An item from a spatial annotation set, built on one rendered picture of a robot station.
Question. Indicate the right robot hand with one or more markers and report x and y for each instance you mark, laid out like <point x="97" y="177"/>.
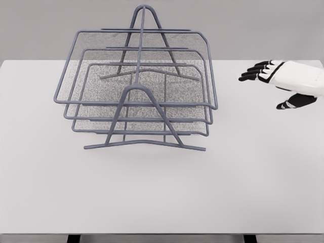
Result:
<point x="293" y="76"/>

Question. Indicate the grey mesh tray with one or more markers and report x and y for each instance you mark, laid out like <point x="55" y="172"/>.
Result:
<point x="96" y="111"/>
<point x="96" y="125"/>
<point x="101" y="41"/>

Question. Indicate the grey mesh tray, medium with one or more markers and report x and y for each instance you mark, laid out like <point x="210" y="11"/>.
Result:
<point x="96" y="111"/>

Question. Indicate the grey mesh tray, smallest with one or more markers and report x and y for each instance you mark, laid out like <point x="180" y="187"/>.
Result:
<point x="96" y="125"/>

